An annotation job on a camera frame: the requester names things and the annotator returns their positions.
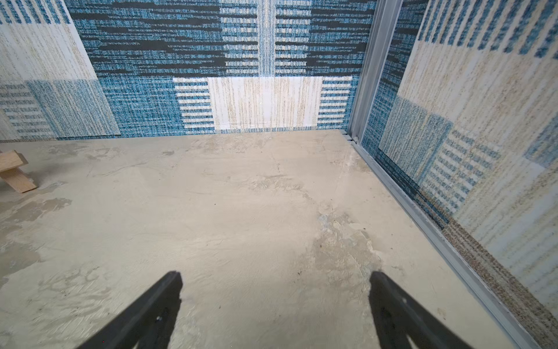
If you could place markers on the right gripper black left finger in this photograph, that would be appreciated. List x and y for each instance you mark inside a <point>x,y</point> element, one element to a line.
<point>148,322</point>

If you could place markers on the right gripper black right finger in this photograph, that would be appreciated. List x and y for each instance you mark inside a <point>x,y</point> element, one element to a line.
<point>402,322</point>

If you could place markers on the wooden easel stand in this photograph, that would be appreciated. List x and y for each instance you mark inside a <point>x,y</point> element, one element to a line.
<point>12,174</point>

